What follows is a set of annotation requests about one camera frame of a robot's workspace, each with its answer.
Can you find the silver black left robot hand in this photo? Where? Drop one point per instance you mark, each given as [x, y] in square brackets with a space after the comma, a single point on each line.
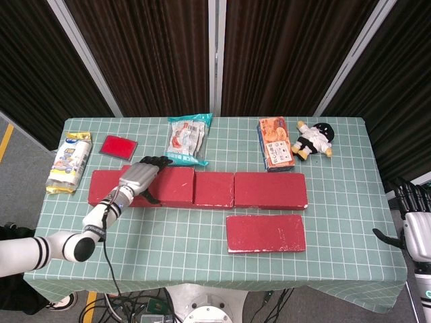
[139, 175]

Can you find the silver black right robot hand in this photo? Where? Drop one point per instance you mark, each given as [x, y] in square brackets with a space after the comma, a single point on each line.
[417, 232]

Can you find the red brick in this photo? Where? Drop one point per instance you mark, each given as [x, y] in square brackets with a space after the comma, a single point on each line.
[213, 188]
[104, 186]
[266, 233]
[175, 186]
[269, 190]

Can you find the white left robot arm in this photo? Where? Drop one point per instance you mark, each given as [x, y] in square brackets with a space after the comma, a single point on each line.
[94, 220]

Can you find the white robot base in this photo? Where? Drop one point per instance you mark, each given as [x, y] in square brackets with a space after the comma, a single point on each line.
[208, 303]

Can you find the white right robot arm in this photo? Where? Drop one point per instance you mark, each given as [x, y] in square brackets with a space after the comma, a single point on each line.
[424, 286]

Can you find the teal snack bag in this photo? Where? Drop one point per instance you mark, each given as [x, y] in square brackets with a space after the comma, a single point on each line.
[187, 138]

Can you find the yellow white plastic package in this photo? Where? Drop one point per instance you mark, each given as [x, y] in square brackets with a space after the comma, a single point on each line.
[69, 161]

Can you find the green checkered tablecloth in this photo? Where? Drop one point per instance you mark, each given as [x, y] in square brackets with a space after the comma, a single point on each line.
[168, 242]

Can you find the dark brown pleated curtain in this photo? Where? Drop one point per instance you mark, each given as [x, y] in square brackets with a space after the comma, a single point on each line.
[404, 84]
[144, 50]
[286, 50]
[33, 67]

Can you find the black white plush doll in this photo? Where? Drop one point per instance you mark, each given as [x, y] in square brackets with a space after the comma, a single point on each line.
[313, 139]

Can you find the blue orange cracker box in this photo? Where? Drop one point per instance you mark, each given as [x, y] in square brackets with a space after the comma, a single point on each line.
[276, 144]

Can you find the black white sneaker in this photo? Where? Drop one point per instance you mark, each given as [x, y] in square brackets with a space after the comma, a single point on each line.
[64, 301]

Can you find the white metal frame post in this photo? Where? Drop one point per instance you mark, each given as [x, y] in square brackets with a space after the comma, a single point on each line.
[217, 50]
[84, 57]
[353, 57]

